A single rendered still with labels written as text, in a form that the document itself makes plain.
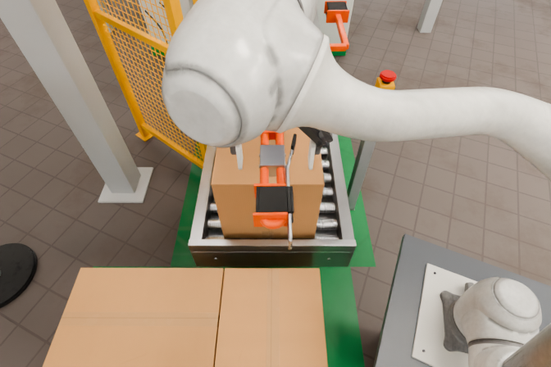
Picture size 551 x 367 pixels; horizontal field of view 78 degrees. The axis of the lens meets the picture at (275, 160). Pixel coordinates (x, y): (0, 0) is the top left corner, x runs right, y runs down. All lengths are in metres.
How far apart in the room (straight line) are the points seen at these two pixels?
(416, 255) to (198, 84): 1.21
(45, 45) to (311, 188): 1.29
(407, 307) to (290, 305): 0.43
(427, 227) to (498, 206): 0.54
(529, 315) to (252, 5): 0.99
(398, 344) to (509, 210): 1.68
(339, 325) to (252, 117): 1.79
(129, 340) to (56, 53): 1.23
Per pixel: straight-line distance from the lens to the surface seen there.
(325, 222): 1.59
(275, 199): 0.75
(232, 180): 1.21
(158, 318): 1.48
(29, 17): 1.78
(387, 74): 1.58
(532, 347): 0.85
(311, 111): 0.31
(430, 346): 1.26
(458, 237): 2.44
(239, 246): 1.47
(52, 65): 1.89
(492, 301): 1.09
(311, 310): 1.43
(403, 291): 1.30
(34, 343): 2.30
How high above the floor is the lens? 1.91
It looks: 49 degrees down
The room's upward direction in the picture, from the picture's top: straight up
